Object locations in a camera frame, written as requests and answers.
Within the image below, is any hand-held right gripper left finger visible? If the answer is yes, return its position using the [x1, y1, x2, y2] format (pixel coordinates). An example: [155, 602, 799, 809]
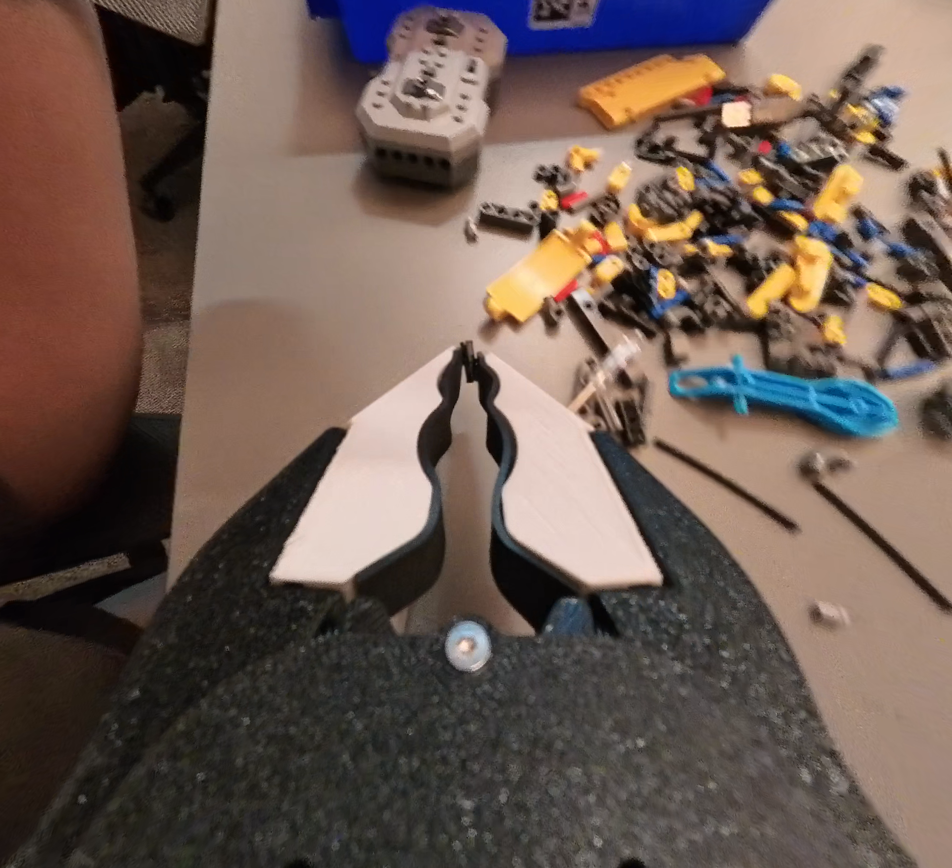
[270, 346, 465, 618]

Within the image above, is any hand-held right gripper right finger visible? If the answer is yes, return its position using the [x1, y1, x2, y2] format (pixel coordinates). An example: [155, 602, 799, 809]
[473, 352, 663, 637]

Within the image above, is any pile of small toy parts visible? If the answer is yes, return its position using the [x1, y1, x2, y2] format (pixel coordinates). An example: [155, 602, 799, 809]
[465, 46, 952, 448]

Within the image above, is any grey toy elbow connector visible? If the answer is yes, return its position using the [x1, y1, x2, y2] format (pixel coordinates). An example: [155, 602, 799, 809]
[799, 450, 855, 480]

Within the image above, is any person's left forearm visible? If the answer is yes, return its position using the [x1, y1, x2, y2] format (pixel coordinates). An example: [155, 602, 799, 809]
[0, 0, 146, 542]

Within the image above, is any black flexible toy rod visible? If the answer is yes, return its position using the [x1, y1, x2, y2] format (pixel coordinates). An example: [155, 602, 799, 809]
[654, 438, 800, 533]
[811, 477, 952, 612]

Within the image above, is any yellow curved toy panel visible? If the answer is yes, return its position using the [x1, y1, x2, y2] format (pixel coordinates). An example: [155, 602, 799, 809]
[576, 56, 726, 131]
[485, 228, 596, 324]

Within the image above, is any turquoise brick separator tool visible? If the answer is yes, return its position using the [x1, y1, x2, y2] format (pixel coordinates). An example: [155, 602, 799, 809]
[668, 355, 899, 439]

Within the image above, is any grey toy motor block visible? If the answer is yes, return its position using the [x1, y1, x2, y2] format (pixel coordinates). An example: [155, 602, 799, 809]
[356, 6, 510, 192]

